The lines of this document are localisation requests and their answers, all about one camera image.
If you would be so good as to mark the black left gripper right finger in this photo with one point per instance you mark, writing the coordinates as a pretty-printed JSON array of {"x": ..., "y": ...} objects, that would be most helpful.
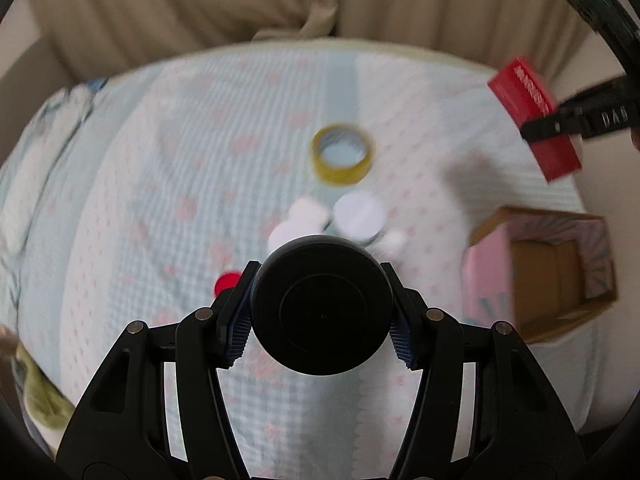
[{"x": 520, "y": 429}]

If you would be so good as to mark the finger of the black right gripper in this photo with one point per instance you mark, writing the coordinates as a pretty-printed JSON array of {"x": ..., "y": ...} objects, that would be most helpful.
[{"x": 542, "y": 128}]

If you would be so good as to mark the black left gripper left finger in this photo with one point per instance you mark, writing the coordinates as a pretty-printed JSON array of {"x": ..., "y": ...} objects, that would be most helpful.
[{"x": 154, "y": 409}]

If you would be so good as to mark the red rectangular box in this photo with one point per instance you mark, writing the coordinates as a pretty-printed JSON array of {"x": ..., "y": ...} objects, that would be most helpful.
[{"x": 525, "y": 97}]

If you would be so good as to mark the red lidded jar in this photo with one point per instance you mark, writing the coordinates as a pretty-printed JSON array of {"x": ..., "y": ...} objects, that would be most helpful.
[{"x": 225, "y": 281}]

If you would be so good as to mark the white medicine bottle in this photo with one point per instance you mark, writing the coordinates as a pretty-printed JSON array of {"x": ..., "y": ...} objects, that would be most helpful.
[{"x": 390, "y": 246}]

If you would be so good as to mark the yellow tape roll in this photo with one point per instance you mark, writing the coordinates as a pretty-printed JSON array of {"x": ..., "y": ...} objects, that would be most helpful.
[{"x": 341, "y": 154}]

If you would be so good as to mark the white lid green jar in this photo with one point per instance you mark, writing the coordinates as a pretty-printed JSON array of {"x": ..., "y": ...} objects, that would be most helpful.
[{"x": 359, "y": 216}]

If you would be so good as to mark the black lidded round jar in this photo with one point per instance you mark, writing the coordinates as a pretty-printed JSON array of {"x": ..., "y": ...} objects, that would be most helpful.
[{"x": 321, "y": 305}]

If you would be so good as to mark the white earbuds case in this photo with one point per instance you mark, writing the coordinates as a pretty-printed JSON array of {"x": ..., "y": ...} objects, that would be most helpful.
[{"x": 307, "y": 209}]

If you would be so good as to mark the olive green cloth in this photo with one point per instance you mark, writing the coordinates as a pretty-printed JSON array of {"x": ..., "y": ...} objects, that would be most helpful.
[{"x": 43, "y": 400}]

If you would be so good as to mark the pink cardboard box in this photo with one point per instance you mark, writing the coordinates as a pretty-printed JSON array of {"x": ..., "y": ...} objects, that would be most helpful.
[{"x": 545, "y": 272}]

